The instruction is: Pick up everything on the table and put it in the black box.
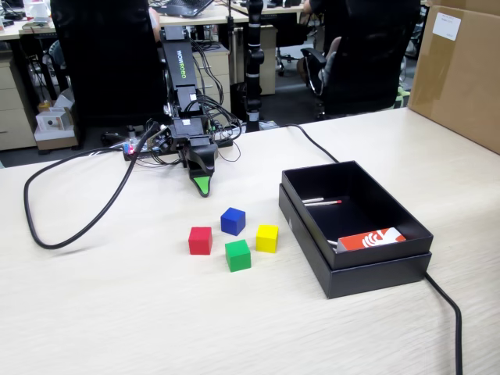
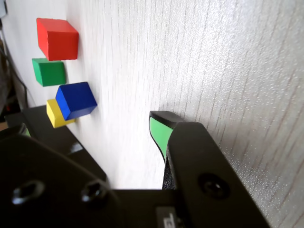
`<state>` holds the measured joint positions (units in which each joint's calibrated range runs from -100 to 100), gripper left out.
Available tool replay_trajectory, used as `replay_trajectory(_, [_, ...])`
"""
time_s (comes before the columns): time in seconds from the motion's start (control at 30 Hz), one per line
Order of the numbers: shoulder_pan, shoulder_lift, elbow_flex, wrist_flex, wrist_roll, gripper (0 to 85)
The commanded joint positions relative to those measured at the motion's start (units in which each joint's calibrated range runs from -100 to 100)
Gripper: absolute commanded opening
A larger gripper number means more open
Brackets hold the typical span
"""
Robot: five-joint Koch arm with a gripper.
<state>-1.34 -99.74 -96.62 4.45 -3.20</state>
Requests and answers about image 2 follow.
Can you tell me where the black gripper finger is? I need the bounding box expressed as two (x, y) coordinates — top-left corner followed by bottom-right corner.
(149, 110), (273, 228)
(0, 123), (124, 228)

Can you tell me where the yellow wooden cube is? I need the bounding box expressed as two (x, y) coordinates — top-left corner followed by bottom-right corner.
(46, 98), (76, 129)

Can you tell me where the blue wooden cube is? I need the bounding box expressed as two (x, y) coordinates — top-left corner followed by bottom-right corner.
(55, 81), (98, 121)

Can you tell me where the green wooden cube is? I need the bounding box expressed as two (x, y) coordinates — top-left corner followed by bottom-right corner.
(31, 57), (67, 87)

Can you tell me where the red wooden cube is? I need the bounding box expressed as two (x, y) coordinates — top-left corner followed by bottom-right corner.
(36, 17), (79, 61)

